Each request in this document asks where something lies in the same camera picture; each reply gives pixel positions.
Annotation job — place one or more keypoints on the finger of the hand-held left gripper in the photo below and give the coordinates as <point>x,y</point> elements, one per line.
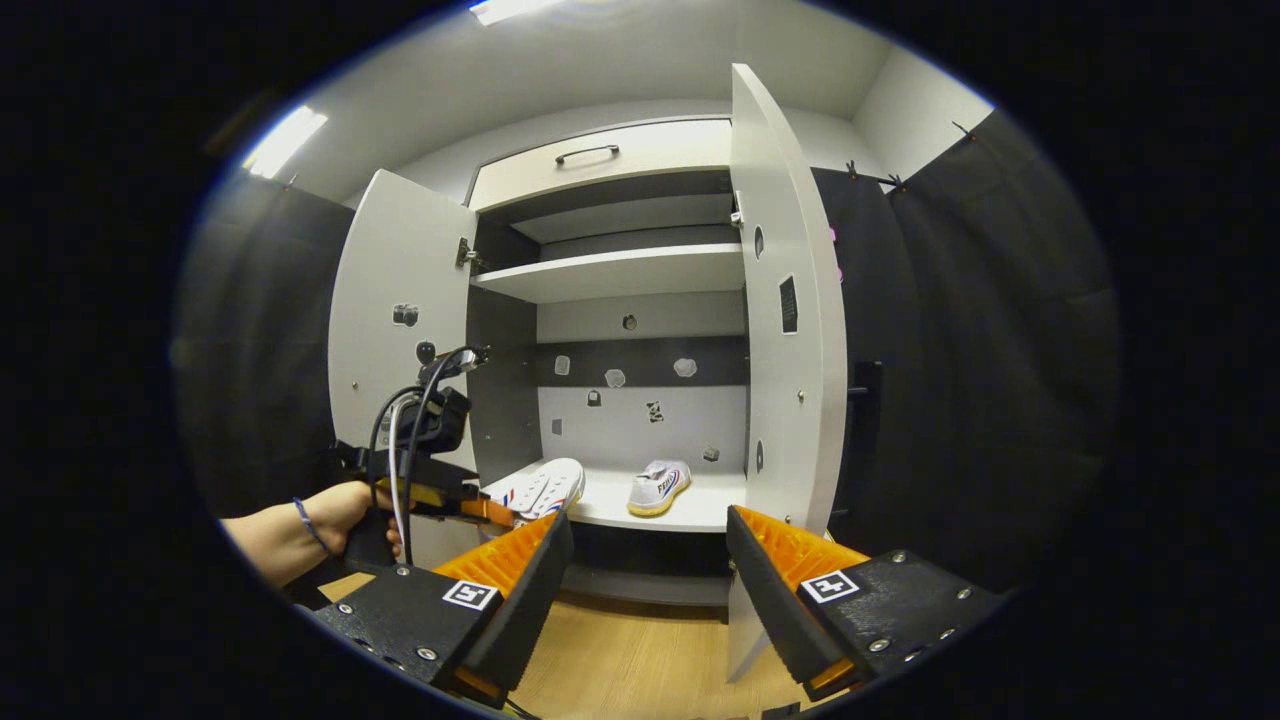
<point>485,510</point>

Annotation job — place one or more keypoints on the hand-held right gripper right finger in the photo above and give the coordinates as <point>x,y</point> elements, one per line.
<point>775,615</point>

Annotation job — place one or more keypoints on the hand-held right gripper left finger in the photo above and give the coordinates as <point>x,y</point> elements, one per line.
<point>520,620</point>

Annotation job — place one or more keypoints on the white striped shoe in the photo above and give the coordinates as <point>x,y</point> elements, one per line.
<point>545,487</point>
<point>655,490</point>

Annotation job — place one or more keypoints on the white cabinet door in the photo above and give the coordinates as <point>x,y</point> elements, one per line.
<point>400,255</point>
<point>815,350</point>

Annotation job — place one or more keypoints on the white shoe cabinet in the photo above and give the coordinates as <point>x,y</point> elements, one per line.
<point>620,272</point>

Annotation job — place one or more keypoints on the metal door hinge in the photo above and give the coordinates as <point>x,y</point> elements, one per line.
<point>467,254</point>
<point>737,212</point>

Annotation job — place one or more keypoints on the white cabinet drawer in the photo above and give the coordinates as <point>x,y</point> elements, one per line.
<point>640,150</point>

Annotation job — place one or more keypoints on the black backdrop cloth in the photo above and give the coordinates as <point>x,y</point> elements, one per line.
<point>980,350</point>
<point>260,350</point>

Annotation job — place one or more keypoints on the small ceiling light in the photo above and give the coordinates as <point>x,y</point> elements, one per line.
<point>284,141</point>

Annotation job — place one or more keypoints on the large ceiling light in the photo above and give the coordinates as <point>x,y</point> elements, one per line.
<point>510,8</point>

